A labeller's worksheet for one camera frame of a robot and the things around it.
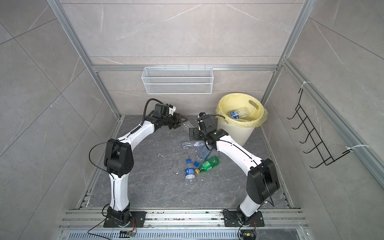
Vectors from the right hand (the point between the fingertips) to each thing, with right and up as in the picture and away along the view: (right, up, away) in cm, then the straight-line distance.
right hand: (197, 130), depth 87 cm
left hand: (-7, +8, +5) cm, 11 cm away
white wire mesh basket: (-13, +34, +14) cm, 39 cm away
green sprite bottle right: (+6, -21, 0) cm, 22 cm away
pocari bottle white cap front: (-4, -25, -2) cm, 26 cm away
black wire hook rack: (+54, -10, -25) cm, 60 cm away
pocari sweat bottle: (+30, +11, +9) cm, 33 cm away
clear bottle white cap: (-7, +3, +3) cm, 8 cm away
